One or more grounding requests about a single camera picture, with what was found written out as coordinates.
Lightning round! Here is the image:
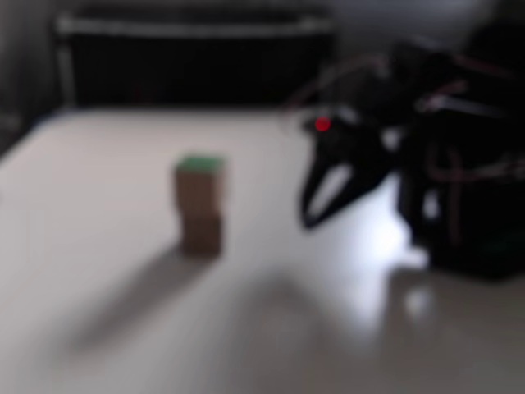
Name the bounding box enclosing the green-topped wooden cube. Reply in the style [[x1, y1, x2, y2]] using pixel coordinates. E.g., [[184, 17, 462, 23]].
[[173, 154, 227, 215]]

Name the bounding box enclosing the red-topped wooden cube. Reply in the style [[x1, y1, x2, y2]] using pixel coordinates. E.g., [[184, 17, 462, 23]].
[[179, 211, 225, 256]]

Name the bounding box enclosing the black cabinet with glowing ring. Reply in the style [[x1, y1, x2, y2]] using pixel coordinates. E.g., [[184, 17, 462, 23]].
[[54, 10, 336, 110]]

